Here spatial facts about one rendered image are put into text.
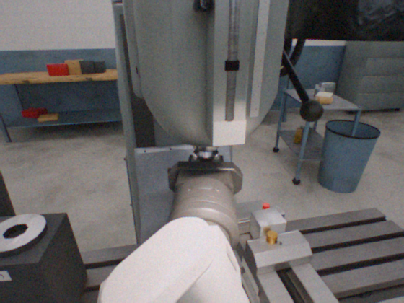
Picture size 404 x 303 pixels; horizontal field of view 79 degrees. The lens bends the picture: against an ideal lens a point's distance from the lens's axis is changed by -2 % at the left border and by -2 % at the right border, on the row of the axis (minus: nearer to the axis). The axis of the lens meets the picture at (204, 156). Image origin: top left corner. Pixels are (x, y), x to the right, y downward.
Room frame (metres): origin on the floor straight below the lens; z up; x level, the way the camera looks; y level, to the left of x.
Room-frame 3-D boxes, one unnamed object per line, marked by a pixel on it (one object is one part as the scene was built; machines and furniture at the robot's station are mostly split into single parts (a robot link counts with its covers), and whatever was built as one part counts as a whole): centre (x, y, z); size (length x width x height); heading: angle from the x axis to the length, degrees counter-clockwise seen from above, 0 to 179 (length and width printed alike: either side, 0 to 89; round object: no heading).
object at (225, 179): (0.30, 0.00, 1.24); 0.13 x 0.12 x 0.10; 88
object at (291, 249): (0.37, -0.16, 1.05); 0.12 x 0.06 x 0.04; 104
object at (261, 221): (0.42, -0.14, 1.07); 0.06 x 0.05 x 0.06; 104
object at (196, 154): (0.39, 0.00, 1.26); 0.05 x 0.05 x 0.01
